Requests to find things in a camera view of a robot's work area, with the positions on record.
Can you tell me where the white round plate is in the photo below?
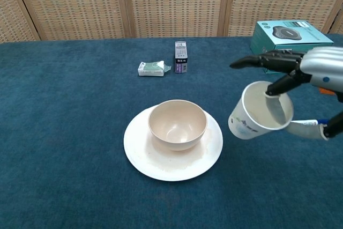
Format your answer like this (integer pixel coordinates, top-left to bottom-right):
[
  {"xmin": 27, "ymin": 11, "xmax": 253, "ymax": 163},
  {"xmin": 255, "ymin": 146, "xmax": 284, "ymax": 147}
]
[{"xmin": 123, "ymin": 104, "xmax": 224, "ymax": 182}]

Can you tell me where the teal speaker product box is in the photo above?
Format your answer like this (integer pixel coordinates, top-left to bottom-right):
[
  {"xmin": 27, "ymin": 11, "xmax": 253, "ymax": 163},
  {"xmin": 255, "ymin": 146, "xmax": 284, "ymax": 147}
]
[{"xmin": 249, "ymin": 20, "xmax": 334, "ymax": 74}]

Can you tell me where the white marker with blue cap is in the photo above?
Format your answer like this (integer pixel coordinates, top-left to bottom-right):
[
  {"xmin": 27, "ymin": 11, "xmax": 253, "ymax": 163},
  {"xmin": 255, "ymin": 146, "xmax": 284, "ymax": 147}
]
[{"xmin": 296, "ymin": 119, "xmax": 329, "ymax": 127}]

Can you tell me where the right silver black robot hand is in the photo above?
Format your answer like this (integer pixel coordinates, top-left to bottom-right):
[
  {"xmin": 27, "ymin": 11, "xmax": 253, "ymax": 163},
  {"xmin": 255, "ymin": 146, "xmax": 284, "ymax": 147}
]
[{"xmin": 229, "ymin": 46, "xmax": 343, "ymax": 141}]

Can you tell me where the white paper cup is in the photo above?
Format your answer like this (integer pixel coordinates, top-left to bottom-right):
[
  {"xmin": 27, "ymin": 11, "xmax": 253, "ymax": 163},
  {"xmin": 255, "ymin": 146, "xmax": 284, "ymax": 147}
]
[{"xmin": 228, "ymin": 80, "xmax": 294, "ymax": 141}]

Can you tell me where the green white tissue pack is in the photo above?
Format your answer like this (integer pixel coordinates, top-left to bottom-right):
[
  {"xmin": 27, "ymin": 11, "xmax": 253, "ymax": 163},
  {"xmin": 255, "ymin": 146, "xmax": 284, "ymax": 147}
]
[{"xmin": 137, "ymin": 60, "xmax": 172, "ymax": 77}]

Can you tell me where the beige bowl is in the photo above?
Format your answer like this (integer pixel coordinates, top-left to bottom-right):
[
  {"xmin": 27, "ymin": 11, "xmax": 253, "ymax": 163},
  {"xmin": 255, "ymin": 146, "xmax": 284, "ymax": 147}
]
[{"xmin": 147, "ymin": 99, "xmax": 208, "ymax": 152}]

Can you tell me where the dark purple slim box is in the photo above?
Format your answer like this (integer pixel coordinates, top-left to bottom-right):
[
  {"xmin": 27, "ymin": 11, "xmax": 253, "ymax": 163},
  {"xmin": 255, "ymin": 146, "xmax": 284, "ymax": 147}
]
[{"xmin": 174, "ymin": 41, "xmax": 190, "ymax": 74}]

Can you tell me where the blue table cloth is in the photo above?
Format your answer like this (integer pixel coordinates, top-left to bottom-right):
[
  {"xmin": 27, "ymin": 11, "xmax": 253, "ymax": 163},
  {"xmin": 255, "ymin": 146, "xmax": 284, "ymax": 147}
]
[{"xmin": 0, "ymin": 34, "xmax": 343, "ymax": 229}]

